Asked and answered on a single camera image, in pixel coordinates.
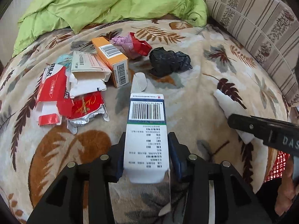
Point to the striped floral pillow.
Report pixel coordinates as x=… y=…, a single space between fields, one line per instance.
x=252 y=25

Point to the leaf print blanket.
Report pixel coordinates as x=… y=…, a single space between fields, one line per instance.
x=210 y=58

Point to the red foil cigarette pack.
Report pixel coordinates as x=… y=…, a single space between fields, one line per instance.
x=86 y=105

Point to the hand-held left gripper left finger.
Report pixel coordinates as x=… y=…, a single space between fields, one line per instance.
x=119 y=155

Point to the white tissue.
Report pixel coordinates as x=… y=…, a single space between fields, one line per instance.
x=222 y=100

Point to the crumpled purple wrapper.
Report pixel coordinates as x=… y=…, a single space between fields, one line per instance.
x=123 y=42

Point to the teal wrapper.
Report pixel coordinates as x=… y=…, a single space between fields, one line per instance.
x=63 y=60

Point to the red mesh basket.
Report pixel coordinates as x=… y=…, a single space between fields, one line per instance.
x=275 y=168

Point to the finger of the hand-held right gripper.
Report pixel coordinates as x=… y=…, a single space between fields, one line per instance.
x=247 y=126

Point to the red wrapper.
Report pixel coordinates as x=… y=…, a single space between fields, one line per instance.
x=140 y=47

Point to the white barcode medicine box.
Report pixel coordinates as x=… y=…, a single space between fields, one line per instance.
x=146 y=126

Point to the person's right hand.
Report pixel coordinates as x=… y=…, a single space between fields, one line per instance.
x=288 y=189

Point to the crumpled black plastic bag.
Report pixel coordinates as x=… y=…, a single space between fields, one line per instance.
x=169 y=60

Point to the orange cardboard box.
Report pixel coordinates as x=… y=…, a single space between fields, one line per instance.
x=109 y=56

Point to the torn white carton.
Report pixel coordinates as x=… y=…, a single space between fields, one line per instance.
x=87 y=87

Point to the red and white carton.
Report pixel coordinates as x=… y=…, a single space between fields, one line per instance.
x=52 y=86

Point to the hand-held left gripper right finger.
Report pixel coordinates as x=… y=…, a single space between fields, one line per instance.
x=175 y=155

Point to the green duvet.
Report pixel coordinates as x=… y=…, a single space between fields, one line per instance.
x=93 y=7

